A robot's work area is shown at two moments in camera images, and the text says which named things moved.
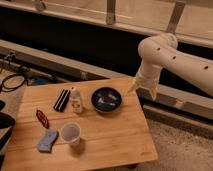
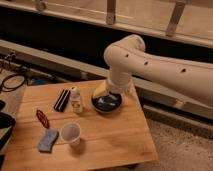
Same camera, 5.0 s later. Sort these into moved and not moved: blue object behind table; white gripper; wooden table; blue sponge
Moved: white gripper
Not moved: wooden table; blue object behind table; blue sponge
